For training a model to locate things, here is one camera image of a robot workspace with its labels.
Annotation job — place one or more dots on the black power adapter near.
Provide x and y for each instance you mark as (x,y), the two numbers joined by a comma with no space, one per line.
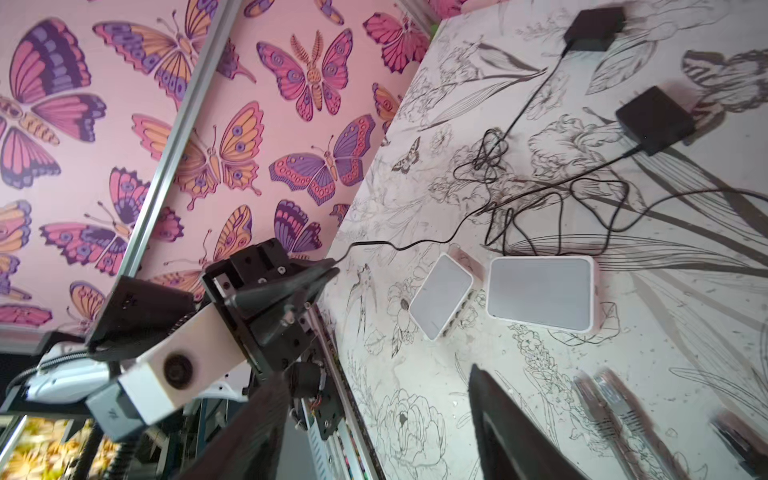
(655,121)

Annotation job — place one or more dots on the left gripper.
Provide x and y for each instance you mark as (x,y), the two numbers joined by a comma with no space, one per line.
(265,298)

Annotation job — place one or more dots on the black power adapter far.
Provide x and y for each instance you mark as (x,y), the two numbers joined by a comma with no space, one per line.
(595,30)

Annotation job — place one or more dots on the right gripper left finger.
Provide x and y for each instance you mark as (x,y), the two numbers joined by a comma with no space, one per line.
(250,446)

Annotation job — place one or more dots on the black adapter cable tangled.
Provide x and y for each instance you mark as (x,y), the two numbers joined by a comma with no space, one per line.
(485,166)

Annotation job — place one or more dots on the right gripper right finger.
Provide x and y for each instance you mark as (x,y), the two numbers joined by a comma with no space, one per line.
(509,445)

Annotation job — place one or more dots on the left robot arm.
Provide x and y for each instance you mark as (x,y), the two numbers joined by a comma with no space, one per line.
(135,317)

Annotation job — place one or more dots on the black power adapter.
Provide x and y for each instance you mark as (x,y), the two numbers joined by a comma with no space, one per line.
(595,30)
(655,121)

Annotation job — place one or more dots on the aluminium frame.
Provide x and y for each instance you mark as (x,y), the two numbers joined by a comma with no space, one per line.
(203,74)

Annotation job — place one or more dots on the front aluminium rail base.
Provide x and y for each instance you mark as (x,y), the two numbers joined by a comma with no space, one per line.
(340,445)

